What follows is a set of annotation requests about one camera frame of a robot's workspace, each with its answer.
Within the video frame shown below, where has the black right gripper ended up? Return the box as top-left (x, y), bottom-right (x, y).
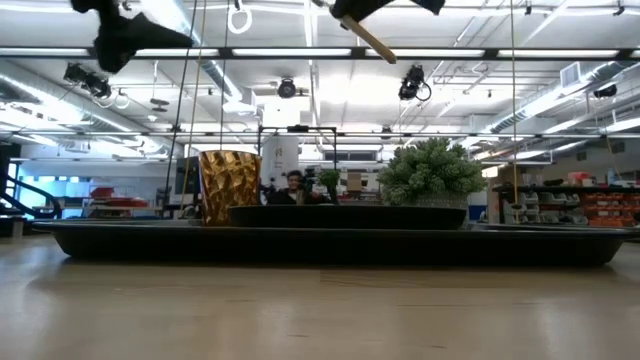
top-left (330, 0), bottom-right (446, 21)

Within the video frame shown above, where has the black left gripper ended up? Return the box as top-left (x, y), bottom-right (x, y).
top-left (69, 0), bottom-right (194, 74)

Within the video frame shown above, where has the spoon with orange handle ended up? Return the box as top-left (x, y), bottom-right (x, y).
top-left (341, 13), bottom-right (398, 65)

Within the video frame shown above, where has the amber faceted cup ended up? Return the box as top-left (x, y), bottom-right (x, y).
top-left (198, 149), bottom-right (263, 227)

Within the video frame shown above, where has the green artificial potted plant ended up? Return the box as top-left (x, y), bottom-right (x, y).
top-left (377, 137), bottom-right (487, 210)

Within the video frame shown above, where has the black round plate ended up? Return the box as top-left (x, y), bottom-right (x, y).
top-left (228, 204), bottom-right (469, 231)

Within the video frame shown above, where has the black rectangular tray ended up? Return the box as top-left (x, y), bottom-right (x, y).
top-left (30, 219), bottom-right (640, 267)

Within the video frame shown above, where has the white cylindrical tank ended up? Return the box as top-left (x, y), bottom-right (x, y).
top-left (259, 135), bottom-right (301, 189)

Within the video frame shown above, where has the red storage bin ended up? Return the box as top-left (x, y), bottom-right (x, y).
top-left (89, 187), bottom-right (149, 209)

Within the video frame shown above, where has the small green plant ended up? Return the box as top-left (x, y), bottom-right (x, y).
top-left (318, 168), bottom-right (342, 205)

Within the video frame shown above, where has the person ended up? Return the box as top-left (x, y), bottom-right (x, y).
top-left (264, 169), bottom-right (331, 206)

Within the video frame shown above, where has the black shelf with orange bins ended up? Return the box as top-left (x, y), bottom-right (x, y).
top-left (492, 172), bottom-right (640, 229)

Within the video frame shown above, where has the black aluminium rig frame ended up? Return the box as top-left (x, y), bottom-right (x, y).
top-left (0, 46), bottom-right (640, 60)

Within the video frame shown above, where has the white hanging ring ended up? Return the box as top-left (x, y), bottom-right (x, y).
top-left (227, 0), bottom-right (254, 35)

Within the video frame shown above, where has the thin black hanging cable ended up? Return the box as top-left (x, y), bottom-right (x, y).
top-left (218, 0), bottom-right (231, 151)

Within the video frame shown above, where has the round black hanging camera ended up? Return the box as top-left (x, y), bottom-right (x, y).
top-left (277, 77), bottom-right (298, 100)

